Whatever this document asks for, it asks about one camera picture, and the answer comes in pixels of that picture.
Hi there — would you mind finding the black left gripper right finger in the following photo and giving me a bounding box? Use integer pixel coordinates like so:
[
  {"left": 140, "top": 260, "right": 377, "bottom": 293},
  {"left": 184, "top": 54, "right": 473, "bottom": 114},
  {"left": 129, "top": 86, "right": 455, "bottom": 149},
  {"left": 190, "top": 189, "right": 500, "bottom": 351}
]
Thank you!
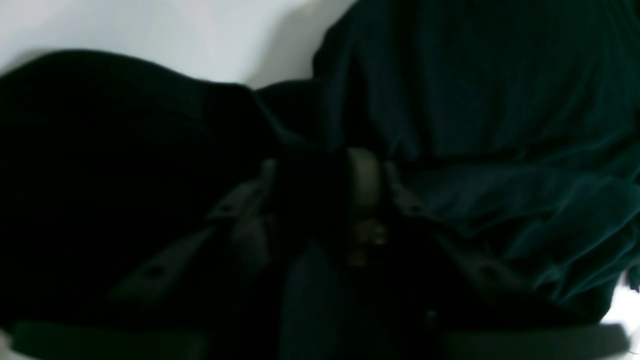
[{"left": 346, "top": 148, "right": 631, "bottom": 360}]

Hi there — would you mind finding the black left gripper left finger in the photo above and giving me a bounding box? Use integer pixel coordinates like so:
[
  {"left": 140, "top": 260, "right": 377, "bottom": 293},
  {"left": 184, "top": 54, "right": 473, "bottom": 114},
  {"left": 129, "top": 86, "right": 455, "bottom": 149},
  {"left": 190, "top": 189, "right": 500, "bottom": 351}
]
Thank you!
[{"left": 110, "top": 160, "right": 277, "bottom": 306}]

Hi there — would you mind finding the black t-shirt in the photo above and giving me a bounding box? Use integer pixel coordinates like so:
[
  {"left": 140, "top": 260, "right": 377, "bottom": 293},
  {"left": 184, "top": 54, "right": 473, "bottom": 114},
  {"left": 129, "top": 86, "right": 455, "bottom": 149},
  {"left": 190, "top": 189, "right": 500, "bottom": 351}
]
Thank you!
[{"left": 1, "top": 0, "right": 639, "bottom": 360}]

